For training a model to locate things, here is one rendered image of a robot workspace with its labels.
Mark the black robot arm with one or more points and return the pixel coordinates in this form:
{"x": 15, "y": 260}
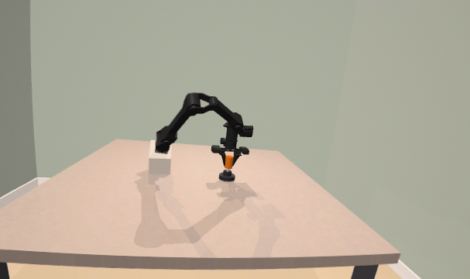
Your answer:
{"x": 192, "y": 106}

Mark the black round pedestal with silver shaft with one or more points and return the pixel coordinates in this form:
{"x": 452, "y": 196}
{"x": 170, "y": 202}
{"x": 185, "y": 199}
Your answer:
{"x": 227, "y": 175}

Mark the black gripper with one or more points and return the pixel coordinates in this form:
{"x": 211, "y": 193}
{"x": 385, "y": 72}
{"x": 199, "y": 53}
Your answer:
{"x": 230, "y": 146}

